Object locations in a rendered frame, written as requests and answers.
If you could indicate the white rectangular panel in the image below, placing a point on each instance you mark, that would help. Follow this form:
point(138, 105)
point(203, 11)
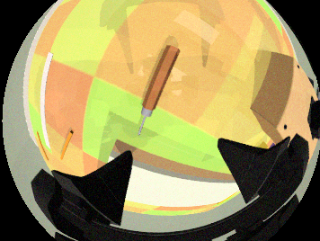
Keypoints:
point(160, 181)

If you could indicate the awl with brown wooden handle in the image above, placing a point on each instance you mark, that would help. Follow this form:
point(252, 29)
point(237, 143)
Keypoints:
point(159, 79)

